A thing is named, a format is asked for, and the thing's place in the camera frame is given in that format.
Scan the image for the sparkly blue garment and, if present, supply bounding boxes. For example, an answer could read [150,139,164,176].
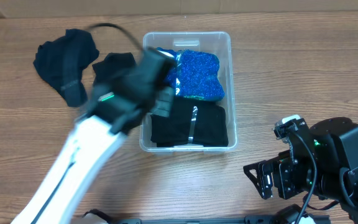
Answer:
[157,47,225,102]

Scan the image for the black pants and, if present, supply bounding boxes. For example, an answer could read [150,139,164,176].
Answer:
[150,97,229,147]

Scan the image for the black shirt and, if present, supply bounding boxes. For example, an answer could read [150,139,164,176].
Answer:
[33,29,99,108]

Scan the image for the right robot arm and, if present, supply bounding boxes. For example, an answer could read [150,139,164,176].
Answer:
[243,114,358,223]

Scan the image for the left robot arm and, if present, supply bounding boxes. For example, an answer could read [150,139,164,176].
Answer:
[13,47,176,223]

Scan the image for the clear plastic storage bin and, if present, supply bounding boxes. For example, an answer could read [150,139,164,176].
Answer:
[139,31,237,155]

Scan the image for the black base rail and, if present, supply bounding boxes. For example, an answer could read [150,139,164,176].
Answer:
[82,213,331,224]

